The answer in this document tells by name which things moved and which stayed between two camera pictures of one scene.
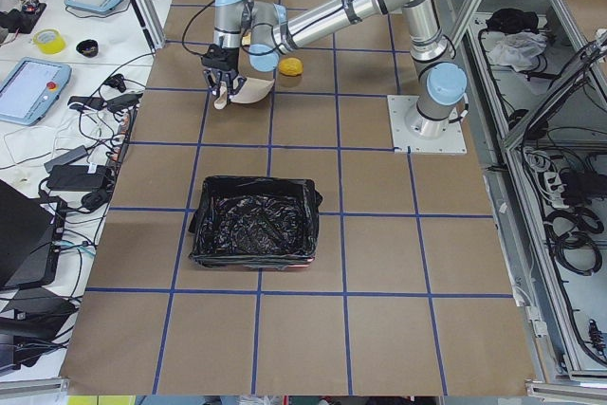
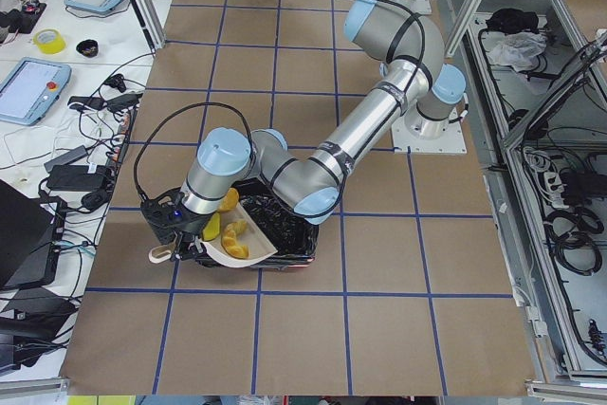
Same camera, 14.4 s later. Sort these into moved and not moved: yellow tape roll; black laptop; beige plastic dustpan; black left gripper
Moved: black left gripper; beige plastic dustpan
Not moved: black laptop; yellow tape roll
